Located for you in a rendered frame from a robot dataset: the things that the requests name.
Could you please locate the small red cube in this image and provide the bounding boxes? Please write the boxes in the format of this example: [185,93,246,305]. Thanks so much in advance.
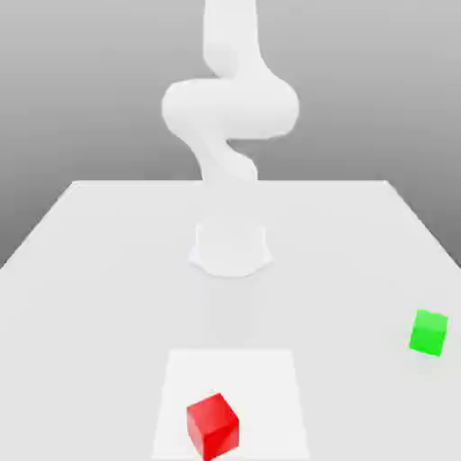
[185,392,240,461]

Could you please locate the small green cube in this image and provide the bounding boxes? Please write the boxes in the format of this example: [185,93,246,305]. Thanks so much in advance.
[408,308,449,358]

